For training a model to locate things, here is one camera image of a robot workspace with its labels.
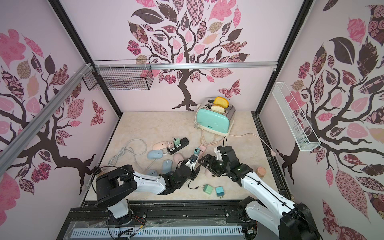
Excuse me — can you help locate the green charger plug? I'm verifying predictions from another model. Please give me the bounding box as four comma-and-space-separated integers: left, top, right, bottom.
203, 184, 214, 195

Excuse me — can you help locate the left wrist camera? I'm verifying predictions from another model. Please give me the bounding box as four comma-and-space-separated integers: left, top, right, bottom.
185, 158, 198, 172

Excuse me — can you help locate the blue mouse middle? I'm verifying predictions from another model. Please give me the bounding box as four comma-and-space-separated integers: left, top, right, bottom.
162, 160, 173, 174

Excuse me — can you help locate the blue mouse top left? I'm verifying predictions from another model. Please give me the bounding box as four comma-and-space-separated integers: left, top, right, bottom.
147, 150, 164, 160

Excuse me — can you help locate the black power strip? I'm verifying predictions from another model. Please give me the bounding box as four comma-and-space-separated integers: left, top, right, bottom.
168, 138, 189, 155

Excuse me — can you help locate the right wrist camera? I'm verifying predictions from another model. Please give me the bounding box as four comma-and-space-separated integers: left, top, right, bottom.
214, 148, 223, 161

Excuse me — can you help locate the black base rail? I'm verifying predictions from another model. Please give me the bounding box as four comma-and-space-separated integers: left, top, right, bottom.
59, 200, 317, 240

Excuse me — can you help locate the round clear coaster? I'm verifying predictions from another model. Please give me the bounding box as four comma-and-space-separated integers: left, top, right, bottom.
256, 167, 267, 178

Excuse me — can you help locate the white slotted cable duct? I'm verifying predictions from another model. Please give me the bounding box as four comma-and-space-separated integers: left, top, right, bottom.
69, 226, 244, 240

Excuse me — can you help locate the blue mouse bottom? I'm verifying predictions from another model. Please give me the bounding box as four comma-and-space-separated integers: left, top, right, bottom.
146, 169, 159, 177

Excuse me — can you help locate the teal charger plug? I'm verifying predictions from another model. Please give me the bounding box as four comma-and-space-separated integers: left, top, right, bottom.
194, 148, 201, 156
215, 187, 225, 199

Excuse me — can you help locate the blue mouse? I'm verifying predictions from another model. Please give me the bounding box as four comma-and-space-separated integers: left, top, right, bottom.
146, 169, 159, 177
147, 150, 164, 160
162, 160, 173, 174

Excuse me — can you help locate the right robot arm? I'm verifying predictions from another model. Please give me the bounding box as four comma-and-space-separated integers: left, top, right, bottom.
199, 146, 322, 240

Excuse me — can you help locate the pink mouse right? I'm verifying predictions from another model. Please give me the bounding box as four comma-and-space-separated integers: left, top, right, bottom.
205, 169, 213, 178

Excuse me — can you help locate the black wire basket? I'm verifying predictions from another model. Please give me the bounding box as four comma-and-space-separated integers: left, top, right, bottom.
83, 59, 154, 91

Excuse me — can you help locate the pink mouse middle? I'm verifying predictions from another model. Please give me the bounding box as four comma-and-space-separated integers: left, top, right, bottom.
173, 153, 185, 165

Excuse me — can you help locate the mint green toaster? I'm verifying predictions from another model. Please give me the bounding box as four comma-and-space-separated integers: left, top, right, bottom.
194, 97, 236, 137

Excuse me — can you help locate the grey coiled cable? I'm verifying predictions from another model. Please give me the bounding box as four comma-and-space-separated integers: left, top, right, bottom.
107, 137, 157, 172

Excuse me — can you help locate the pink mouse top left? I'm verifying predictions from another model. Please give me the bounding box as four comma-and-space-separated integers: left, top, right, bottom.
153, 141, 170, 150

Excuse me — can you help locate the pink mouse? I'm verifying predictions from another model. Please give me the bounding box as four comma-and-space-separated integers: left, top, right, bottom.
153, 141, 170, 150
173, 153, 185, 165
205, 169, 213, 178

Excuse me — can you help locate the yellow toast slice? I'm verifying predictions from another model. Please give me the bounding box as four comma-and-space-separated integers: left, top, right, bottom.
214, 97, 229, 109

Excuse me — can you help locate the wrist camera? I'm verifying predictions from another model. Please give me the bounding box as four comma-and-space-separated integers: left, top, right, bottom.
214, 148, 223, 161
185, 158, 198, 172

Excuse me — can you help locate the pale toast slice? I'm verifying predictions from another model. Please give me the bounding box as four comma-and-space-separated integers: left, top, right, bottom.
211, 105, 226, 114

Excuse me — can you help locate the pink power strip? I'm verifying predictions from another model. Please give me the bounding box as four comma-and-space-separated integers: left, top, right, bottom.
199, 145, 207, 153

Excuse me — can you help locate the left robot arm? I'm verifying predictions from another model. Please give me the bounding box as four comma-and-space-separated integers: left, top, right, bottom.
96, 164, 200, 219

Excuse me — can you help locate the green plug on black strip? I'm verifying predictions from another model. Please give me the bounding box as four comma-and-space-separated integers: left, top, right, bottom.
174, 138, 181, 146

